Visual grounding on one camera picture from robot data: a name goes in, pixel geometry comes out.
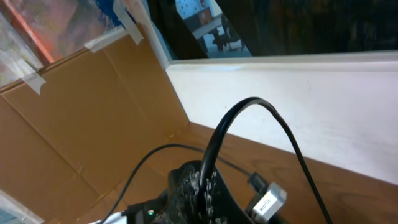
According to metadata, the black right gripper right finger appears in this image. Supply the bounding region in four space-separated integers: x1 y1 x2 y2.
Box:
205 167 254 224

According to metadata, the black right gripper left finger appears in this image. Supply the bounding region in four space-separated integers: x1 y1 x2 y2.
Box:
155 160 201 224

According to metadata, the black usb cable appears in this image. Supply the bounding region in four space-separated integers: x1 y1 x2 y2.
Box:
198 96 334 224

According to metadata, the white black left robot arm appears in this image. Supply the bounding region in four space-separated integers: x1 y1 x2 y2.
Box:
104 190 168 224

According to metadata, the brown cardboard panel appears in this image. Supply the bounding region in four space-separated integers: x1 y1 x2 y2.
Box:
1 36 188 223

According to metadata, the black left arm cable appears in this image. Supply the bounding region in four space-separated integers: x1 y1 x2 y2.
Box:
105 142 268 224

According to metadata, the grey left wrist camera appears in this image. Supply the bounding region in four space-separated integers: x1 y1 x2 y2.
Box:
247 182 287 224

